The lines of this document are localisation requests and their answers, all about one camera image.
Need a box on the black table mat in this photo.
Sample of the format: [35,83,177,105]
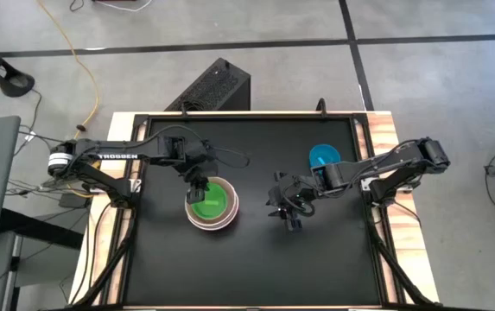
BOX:
[124,117,382,306]

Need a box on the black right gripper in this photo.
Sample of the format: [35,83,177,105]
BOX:
[265,170,320,232]

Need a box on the black curved stand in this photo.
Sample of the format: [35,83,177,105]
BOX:
[0,30,36,98]

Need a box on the small green bowl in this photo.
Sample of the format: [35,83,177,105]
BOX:
[190,181,229,220]

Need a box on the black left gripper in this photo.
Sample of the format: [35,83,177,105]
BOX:
[169,134,219,206]

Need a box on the black computer tower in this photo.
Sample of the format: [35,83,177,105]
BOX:
[163,57,252,112]

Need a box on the large cream bowl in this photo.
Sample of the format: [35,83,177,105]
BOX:
[184,175,240,232]

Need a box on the small teal bowl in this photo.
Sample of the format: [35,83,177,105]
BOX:
[308,143,342,169]

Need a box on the white cable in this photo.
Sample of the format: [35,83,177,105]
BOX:
[93,0,155,13]

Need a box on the yellow cable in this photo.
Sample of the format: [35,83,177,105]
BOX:
[35,0,101,200]

